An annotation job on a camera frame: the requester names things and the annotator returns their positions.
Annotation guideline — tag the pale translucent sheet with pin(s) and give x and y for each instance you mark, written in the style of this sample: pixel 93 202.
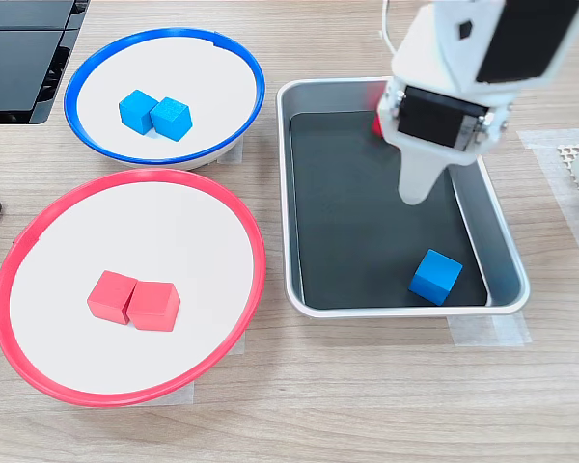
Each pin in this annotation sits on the pale translucent sheet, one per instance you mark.
pixel 543 144

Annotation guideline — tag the red wooden cube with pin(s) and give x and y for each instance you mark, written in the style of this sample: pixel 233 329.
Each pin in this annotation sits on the red wooden cube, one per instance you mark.
pixel 154 306
pixel 107 294
pixel 377 127

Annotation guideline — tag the silver metal tray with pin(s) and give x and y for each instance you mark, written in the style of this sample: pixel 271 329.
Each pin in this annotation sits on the silver metal tray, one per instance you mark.
pixel 497 231

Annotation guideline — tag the white mesh grid mat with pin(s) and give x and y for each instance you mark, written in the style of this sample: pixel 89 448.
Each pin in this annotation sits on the white mesh grid mat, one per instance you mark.
pixel 567 154

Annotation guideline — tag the blue wooden cube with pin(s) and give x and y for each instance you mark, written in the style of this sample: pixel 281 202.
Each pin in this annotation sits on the blue wooden cube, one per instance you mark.
pixel 135 108
pixel 171 118
pixel 435 277

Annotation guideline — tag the clear tape strip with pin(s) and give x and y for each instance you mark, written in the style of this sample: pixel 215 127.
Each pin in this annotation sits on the clear tape strip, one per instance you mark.
pixel 238 150
pixel 240 345
pixel 487 333
pixel 183 393

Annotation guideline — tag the black tray liner mat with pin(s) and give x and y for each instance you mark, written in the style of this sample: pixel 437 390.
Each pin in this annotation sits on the black tray liner mat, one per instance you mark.
pixel 357 217

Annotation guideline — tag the black flat electronic device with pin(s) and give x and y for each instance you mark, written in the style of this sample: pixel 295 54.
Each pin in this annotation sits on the black flat electronic device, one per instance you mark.
pixel 14 72

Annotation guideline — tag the white dish blue rim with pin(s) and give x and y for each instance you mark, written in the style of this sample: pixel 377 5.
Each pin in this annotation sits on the white dish blue rim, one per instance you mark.
pixel 198 82

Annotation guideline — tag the white dish red rim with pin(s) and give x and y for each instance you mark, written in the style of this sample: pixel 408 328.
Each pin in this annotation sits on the white dish red rim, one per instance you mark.
pixel 125 231

